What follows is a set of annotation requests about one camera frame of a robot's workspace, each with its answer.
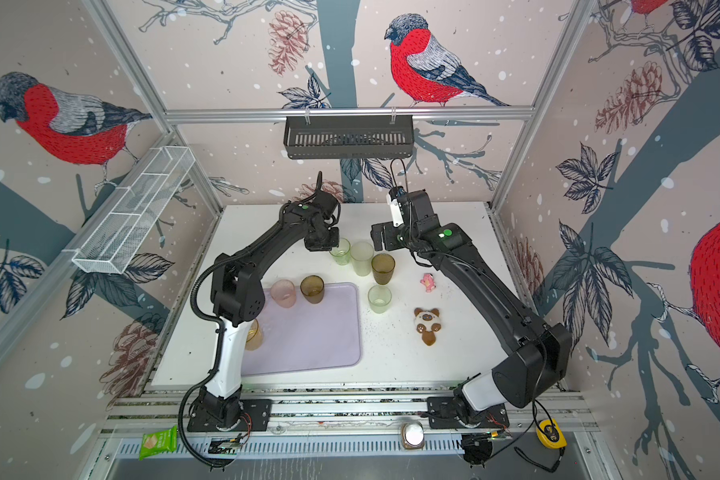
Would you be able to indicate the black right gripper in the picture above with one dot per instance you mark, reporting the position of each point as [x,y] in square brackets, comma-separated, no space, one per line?
[378,232]

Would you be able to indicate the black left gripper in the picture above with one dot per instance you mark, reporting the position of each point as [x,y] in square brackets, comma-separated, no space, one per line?
[334,242]

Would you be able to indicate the small green glass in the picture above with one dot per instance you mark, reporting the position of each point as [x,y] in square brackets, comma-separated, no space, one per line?
[341,253]

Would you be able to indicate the pale green frosted glass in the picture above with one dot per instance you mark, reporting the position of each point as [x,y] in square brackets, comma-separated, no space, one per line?
[361,254]

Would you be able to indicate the olive amber glass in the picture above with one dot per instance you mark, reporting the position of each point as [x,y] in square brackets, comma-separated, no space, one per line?
[313,289]

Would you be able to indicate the pale green short glass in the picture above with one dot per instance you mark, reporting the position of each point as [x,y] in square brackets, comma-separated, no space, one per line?
[379,298]

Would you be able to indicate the pink glass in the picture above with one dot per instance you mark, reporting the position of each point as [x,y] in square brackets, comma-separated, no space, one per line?
[283,293]

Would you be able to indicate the yellow glass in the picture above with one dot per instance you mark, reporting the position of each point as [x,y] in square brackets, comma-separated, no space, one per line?
[255,336]

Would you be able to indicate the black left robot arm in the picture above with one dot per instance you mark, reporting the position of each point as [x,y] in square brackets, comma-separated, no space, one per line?
[230,294]

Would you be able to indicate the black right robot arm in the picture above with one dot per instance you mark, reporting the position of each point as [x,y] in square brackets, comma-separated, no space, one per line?
[537,353]

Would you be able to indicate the lilac plastic tray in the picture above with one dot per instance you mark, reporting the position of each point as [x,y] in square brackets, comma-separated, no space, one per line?
[308,336]

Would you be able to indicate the brown tall glass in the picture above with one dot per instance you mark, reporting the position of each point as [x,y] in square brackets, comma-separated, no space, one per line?
[383,266]

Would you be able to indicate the small pink toy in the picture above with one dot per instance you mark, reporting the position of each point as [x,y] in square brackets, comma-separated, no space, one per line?
[429,283]

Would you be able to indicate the brown white bear toy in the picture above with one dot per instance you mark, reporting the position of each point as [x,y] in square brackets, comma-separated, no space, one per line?
[427,324]

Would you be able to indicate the white lidded jar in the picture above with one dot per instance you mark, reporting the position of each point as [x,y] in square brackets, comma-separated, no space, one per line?
[412,436]

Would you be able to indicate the green snack packet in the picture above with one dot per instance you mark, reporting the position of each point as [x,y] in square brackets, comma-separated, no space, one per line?
[165,441]

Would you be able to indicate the yellow tape measure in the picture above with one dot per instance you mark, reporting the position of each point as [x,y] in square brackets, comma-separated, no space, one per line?
[550,435]

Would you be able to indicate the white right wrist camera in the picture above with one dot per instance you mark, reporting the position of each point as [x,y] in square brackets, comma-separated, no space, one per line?
[394,195]

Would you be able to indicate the black hanging wire basket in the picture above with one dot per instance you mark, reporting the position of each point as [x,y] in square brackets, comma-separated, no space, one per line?
[349,137]

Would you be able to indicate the white wire mesh shelf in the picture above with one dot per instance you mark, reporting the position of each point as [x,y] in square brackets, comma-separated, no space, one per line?
[138,205]

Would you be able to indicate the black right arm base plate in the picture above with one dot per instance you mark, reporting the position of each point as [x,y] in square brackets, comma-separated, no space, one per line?
[455,413]

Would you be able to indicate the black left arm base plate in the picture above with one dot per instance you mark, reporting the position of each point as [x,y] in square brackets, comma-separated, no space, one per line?
[211,415]

